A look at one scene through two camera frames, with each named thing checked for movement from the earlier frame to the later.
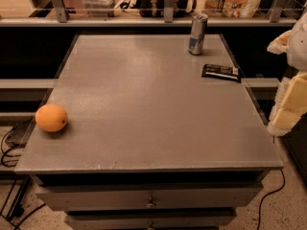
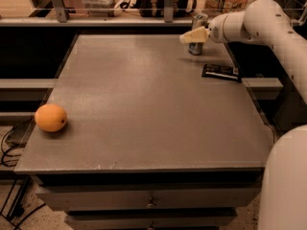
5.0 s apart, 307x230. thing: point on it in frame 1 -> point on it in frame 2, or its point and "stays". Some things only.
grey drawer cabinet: [150, 142] stays
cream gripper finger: [290, 104] -> [223, 28]
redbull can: [198, 34] stays
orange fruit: [51, 118] stays
